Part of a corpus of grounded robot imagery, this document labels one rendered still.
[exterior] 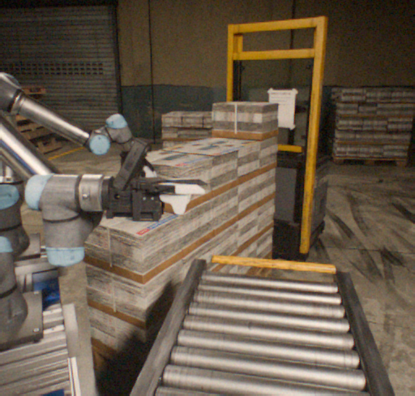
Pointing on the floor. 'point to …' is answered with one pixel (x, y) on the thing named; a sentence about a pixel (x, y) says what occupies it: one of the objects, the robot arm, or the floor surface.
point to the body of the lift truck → (285, 204)
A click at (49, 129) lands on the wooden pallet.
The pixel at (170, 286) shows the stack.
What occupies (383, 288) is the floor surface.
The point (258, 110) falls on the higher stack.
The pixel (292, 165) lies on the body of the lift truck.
